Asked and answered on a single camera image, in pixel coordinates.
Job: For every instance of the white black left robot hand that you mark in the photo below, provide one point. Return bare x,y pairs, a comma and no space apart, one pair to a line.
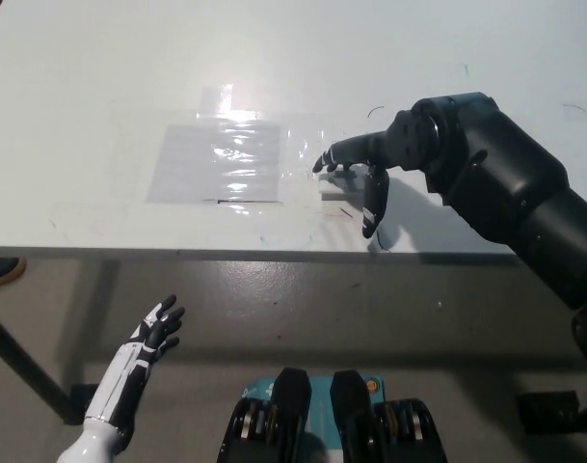
124,381

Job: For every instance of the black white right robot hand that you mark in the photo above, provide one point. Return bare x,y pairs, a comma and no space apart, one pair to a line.
408,142

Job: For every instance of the white wall rocker switch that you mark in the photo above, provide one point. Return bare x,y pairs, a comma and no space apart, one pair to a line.
336,188

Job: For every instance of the black slanted table leg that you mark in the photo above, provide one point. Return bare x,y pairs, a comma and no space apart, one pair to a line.
23,357

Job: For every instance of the dark shoe tan sole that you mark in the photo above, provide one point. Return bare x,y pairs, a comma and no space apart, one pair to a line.
1,270

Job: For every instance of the clear glossy tape sheet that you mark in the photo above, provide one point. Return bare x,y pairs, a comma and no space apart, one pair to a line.
240,140

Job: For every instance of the grey tape patch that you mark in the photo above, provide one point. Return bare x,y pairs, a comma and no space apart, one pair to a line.
187,164

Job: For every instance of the black table foot plate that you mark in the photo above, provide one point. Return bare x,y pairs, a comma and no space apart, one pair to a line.
546,410

